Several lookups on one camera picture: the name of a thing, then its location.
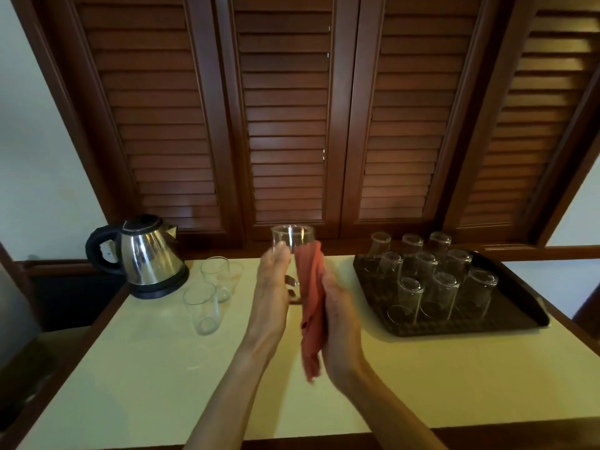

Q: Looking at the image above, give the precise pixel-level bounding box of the person's right hand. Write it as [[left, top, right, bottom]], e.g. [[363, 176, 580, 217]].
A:
[[320, 270, 372, 395]]

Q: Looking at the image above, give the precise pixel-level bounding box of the person's left hand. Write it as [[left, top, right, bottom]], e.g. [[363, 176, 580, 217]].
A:
[[242, 242, 293, 358]]

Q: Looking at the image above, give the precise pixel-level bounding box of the red cloth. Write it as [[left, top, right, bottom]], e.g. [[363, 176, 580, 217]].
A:
[[294, 240, 328, 384]]

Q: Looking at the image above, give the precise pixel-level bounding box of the group of clear glasses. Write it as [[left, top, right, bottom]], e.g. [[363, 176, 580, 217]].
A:
[[182, 256, 244, 337]]

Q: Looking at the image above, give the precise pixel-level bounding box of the dark brown textured tray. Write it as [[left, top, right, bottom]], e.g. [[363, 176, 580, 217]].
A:
[[352, 250, 551, 338]]

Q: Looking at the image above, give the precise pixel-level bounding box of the person's left forearm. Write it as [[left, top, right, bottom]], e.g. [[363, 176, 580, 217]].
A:
[[182, 341, 271, 450]]

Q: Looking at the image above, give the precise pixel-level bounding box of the person's right forearm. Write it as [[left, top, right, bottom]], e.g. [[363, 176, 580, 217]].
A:
[[346, 365, 449, 450]]

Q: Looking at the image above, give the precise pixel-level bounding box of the steel electric kettle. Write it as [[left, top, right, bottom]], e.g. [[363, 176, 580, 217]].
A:
[[129, 266, 190, 301], [85, 214, 190, 301]]

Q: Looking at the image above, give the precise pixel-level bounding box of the brown louvered wooden shutter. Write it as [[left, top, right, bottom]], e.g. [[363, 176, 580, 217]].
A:
[[9, 0, 244, 249], [213, 0, 362, 242], [339, 0, 509, 239], [442, 0, 600, 247]]

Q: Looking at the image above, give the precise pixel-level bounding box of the brown wooden wall rail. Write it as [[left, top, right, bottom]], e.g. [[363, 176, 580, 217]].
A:
[[482, 244, 600, 262]]

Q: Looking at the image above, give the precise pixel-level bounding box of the brown wooden door frame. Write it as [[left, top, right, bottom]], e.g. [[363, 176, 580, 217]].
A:
[[574, 283, 600, 341]]

